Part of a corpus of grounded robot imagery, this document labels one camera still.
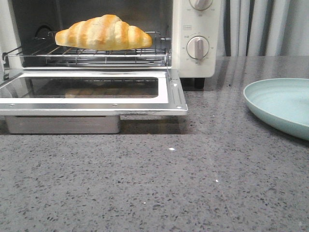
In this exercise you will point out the golden croissant bread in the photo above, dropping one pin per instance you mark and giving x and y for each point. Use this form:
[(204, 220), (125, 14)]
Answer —
[(105, 33)]

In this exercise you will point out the white Toshiba toaster oven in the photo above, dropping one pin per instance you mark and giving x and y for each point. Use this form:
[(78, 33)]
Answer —
[(184, 35)]

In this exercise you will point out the oven knob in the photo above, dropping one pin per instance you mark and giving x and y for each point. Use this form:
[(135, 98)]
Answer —
[(197, 47), (201, 5)]

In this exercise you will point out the light green plate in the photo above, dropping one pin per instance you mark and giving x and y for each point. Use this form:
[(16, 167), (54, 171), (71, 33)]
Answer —
[(282, 103)]

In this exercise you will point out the oven glass door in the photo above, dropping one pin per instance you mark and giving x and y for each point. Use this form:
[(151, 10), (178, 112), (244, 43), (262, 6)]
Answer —
[(89, 92)]

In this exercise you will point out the wire oven rack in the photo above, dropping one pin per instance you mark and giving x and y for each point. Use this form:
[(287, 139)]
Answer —
[(43, 51)]

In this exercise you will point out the upper oven knob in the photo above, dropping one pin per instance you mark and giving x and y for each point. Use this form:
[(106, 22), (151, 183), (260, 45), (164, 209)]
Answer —
[(201, 5)]

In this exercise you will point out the lower oven knob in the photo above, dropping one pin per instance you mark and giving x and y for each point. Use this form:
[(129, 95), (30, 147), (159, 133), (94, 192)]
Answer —
[(197, 47)]

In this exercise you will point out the grey curtain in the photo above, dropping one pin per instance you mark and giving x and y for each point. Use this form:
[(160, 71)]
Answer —
[(263, 28)]

